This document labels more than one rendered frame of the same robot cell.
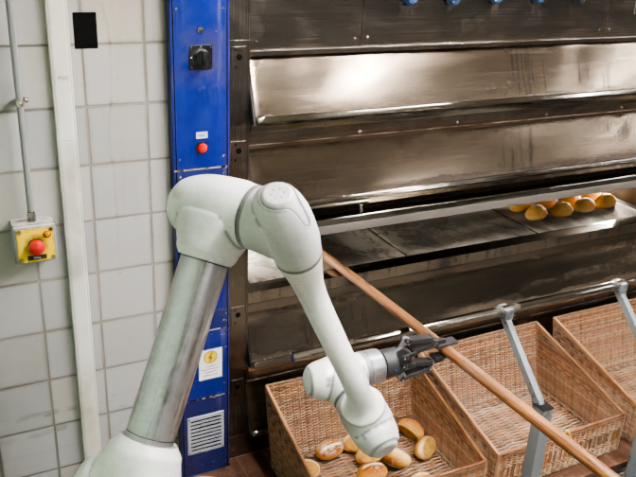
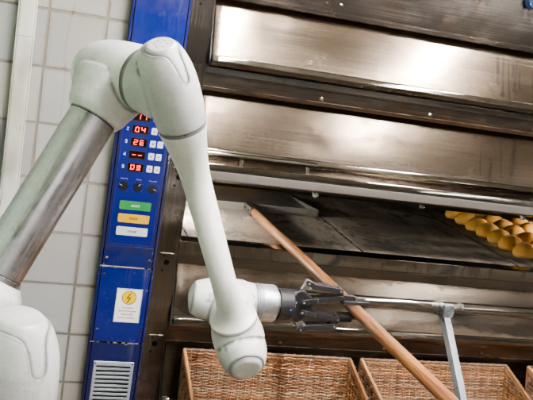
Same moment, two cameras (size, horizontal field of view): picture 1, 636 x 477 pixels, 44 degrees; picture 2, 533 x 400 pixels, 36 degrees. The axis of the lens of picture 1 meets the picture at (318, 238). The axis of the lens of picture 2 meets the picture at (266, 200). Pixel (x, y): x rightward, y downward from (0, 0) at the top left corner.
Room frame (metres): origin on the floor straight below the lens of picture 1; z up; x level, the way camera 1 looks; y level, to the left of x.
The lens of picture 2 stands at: (-0.10, -0.46, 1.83)
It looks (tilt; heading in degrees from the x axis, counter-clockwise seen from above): 12 degrees down; 11
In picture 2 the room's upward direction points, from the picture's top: 10 degrees clockwise
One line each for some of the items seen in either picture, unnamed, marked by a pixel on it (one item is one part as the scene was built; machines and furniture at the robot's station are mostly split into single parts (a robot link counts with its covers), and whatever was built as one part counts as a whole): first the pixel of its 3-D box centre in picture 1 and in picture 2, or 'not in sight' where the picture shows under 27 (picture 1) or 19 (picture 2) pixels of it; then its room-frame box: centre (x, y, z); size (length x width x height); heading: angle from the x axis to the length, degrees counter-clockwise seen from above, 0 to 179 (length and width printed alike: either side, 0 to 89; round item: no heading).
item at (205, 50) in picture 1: (203, 49); not in sight; (2.01, 0.31, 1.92); 0.06 x 0.04 x 0.11; 118
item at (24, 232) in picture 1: (33, 239); not in sight; (1.81, 0.72, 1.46); 0.10 x 0.07 x 0.10; 118
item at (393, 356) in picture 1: (395, 361); (293, 304); (1.75, -0.21, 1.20); 0.09 x 0.07 x 0.08; 119
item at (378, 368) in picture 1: (370, 366); (265, 302); (1.71, -0.15, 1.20); 0.09 x 0.06 x 0.09; 29
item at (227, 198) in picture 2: not in sight; (235, 194); (2.85, 0.23, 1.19); 0.55 x 0.36 x 0.03; 120
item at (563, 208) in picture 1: (529, 185); (530, 234); (3.21, -0.90, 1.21); 0.61 x 0.48 x 0.06; 28
